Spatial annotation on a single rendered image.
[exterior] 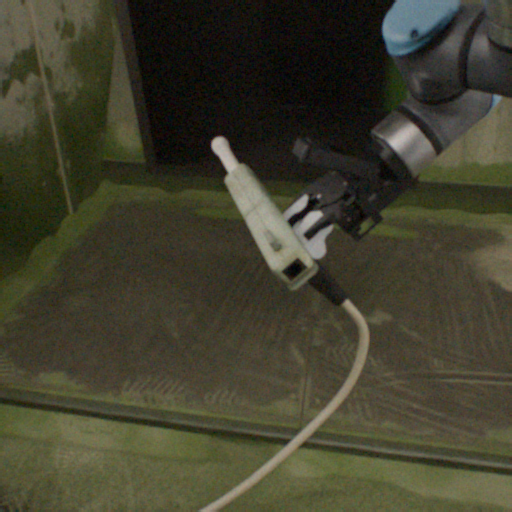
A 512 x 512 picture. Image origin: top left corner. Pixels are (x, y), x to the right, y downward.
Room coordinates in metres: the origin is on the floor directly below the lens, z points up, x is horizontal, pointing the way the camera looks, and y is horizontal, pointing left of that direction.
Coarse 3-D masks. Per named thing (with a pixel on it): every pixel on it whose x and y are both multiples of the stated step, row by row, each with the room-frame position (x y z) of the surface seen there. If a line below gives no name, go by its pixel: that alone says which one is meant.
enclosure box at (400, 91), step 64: (128, 0) 1.10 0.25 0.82; (192, 0) 1.38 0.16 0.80; (256, 0) 1.36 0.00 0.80; (320, 0) 1.34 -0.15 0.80; (384, 0) 1.32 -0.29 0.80; (128, 64) 1.05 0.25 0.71; (192, 64) 1.42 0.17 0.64; (256, 64) 1.39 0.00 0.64; (320, 64) 1.37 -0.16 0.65; (384, 64) 1.35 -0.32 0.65; (192, 128) 1.30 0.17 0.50; (256, 128) 1.29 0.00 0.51; (320, 128) 1.28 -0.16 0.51
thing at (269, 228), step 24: (216, 144) 0.97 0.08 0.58; (240, 168) 0.81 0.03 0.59; (240, 192) 0.74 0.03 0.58; (264, 192) 0.71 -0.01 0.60; (264, 216) 0.64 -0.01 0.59; (264, 240) 0.59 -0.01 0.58; (288, 240) 0.56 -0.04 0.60; (288, 264) 0.53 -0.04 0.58; (312, 264) 0.55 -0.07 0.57; (288, 288) 0.53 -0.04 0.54; (336, 288) 0.66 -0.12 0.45
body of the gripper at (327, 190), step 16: (368, 144) 0.70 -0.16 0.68; (384, 160) 0.66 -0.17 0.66; (336, 176) 0.69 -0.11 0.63; (352, 176) 0.66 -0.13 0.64; (384, 176) 0.68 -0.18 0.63; (400, 176) 0.67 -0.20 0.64; (320, 192) 0.68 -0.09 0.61; (336, 192) 0.65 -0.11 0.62; (352, 192) 0.64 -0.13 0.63; (368, 192) 0.67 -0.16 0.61; (384, 192) 0.68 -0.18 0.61; (400, 192) 0.68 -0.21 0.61; (320, 208) 0.65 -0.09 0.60; (352, 208) 0.66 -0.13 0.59; (368, 208) 0.65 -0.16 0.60; (384, 208) 0.68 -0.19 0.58; (352, 224) 0.66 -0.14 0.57
